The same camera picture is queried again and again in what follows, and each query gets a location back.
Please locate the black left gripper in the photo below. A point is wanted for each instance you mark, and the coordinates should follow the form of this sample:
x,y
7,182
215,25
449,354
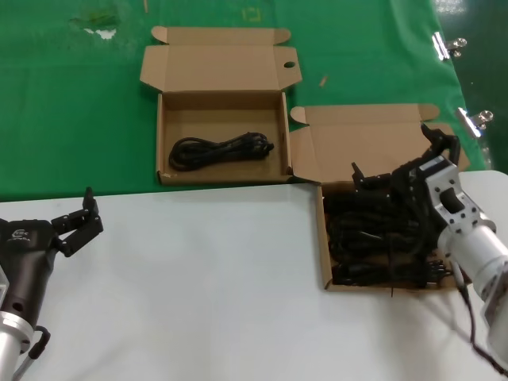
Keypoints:
x,y
24,258

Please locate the empty open cardboard box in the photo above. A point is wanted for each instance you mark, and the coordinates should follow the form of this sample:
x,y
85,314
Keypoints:
x,y
222,71

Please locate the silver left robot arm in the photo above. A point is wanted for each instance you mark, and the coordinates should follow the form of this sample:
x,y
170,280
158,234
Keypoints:
x,y
12,341

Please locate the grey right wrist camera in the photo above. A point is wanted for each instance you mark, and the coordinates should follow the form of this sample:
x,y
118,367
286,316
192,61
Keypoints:
x,y
433,164

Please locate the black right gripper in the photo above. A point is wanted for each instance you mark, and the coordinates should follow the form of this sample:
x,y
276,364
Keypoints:
x,y
414,198

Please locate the short flat wooden stick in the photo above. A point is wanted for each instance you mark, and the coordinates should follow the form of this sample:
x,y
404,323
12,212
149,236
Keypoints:
x,y
323,81

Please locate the silver binder clip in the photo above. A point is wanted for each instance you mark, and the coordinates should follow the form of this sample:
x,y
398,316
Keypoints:
x,y
439,45
468,123

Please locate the green table cloth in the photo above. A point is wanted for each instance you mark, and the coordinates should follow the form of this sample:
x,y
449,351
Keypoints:
x,y
59,119

